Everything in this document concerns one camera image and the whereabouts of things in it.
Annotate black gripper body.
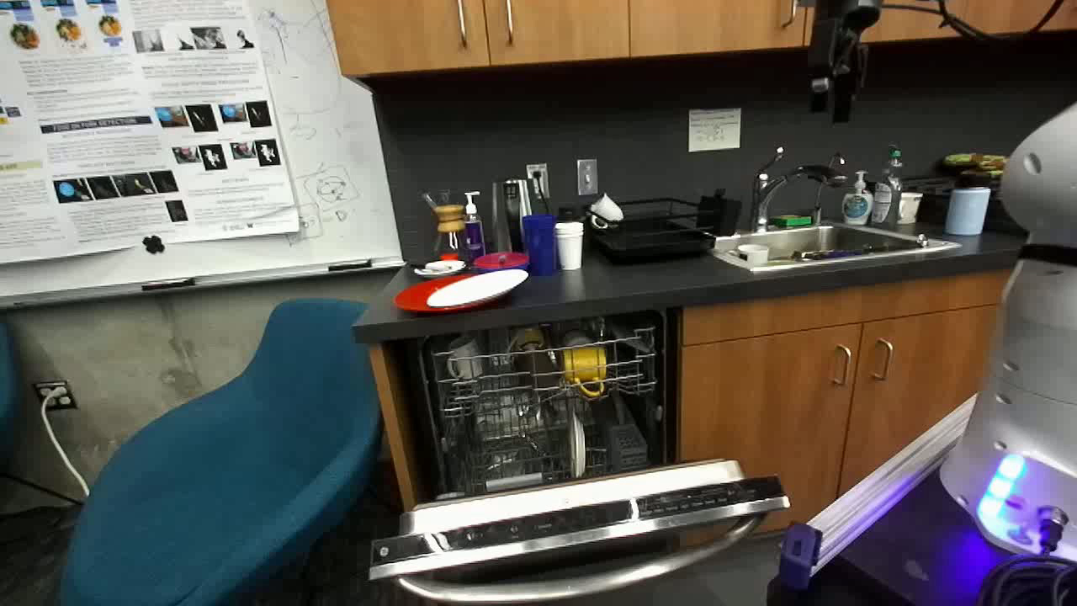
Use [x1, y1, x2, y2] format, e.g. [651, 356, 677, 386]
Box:
[804, 0, 885, 83]

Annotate white plate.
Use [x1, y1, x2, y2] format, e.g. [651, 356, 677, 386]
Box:
[561, 412, 591, 481]
[425, 267, 530, 312]

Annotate red plate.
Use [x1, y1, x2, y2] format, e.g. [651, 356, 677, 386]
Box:
[389, 273, 530, 320]

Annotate clear dish soap bottle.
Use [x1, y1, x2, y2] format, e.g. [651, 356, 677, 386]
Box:
[872, 148, 908, 233]

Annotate white soap pump bottle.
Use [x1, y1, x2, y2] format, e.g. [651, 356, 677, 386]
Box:
[839, 168, 879, 230]

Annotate chrome faucet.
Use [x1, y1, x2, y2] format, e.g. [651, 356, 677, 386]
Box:
[751, 141, 851, 235]

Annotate yellow green bundle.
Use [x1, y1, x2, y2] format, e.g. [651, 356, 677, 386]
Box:
[934, 148, 1012, 189]

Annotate steel sink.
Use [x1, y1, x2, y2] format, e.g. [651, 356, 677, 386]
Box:
[711, 218, 967, 277]

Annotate black box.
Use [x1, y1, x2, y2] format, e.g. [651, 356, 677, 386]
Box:
[694, 189, 745, 235]

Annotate light blue cup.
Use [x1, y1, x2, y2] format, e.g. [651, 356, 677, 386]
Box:
[941, 180, 996, 239]

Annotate black dish rack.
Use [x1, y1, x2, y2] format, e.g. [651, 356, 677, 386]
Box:
[588, 213, 718, 269]

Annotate white ceramic mug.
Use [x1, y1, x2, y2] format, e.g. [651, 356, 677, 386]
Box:
[586, 192, 629, 233]
[445, 336, 487, 386]

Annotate white paper cup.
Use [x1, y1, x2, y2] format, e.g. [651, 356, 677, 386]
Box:
[551, 218, 588, 273]

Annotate wooden base cabinets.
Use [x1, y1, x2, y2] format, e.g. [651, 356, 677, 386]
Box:
[677, 269, 1008, 533]

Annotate blue tumbler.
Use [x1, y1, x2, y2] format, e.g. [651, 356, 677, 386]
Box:
[520, 213, 561, 280]

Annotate steel electric kettle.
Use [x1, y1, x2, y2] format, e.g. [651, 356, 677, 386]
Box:
[487, 176, 539, 259]

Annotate purple bowl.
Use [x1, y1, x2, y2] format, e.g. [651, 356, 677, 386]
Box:
[469, 248, 530, 277]

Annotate yellow cup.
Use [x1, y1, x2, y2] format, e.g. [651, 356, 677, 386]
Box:
[559, 344, 612, 404]

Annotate purple soap pump bottle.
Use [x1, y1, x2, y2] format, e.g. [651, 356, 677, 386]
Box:
[457, 189, 487, 259]

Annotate glass carafe wooden collar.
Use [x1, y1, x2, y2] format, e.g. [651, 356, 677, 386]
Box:
[421, 189, 474, 267]

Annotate small white saucer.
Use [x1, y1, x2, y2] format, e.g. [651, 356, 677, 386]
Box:
[410, 257, 471, 283]

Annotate whiteboard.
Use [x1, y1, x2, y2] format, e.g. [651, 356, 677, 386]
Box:
[0, 0, 407, 312]

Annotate steel dishwasher door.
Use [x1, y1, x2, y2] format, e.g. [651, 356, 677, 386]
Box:
[365, 459, 795, 606]

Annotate wooden cabinet side panel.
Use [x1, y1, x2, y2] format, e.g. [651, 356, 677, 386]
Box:
[365, 339, 427, 512]

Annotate white research poster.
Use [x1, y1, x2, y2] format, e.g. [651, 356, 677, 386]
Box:
[0, 0, 307, 273]

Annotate teal chair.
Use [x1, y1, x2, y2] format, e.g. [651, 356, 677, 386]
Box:
[58, 296, 388, 606]
[0, 317, 21, 459]

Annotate white paper wall note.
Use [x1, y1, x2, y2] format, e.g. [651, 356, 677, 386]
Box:
[687, 105, 745, 154]

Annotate grey light switch plate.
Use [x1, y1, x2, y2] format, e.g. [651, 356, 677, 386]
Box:
[573, 154, 603, 198]

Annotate wooden wall cabinets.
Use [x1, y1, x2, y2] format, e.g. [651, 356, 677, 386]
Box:
[323, 0, 1042, 79]

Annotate aluminium frame rail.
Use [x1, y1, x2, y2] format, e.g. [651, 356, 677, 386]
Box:
[776, 394, 980, 596]

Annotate wire dishwasher rack with mugs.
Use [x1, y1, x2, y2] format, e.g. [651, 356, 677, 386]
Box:
[427, 320, 667, 412]

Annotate blue rail end cap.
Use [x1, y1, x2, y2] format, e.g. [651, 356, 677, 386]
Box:
[776, 523, 823, 596]

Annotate wire dishwasher rack with plates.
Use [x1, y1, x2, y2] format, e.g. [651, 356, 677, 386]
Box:
[433, 390, 664, 494]

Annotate black floor cables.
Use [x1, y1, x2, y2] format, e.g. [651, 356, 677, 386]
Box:
[980, 554, 1077, 606]

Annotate white power cable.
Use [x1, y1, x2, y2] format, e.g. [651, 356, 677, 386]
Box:
[38, 386, 94, 503]

